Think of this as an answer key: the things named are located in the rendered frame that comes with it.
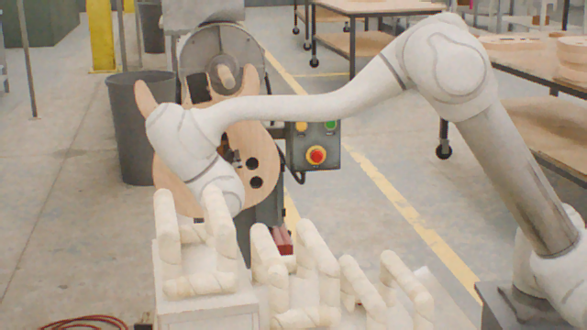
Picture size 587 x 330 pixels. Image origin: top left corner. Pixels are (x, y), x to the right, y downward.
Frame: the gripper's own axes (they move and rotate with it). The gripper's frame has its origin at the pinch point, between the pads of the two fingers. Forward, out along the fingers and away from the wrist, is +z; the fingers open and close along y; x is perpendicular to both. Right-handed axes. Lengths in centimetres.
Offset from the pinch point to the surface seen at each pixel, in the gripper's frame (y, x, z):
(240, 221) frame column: 3.9, -35.0, 33.1
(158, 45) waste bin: -44, -77, 868
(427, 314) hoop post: 28, -8, -88
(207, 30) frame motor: 6.4, 30.5, 17.8
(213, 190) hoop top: -1, 16, -75
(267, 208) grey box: 14, -34, 36
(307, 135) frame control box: 28.9, -5.6, 15.7
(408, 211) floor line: 107, -122, 197
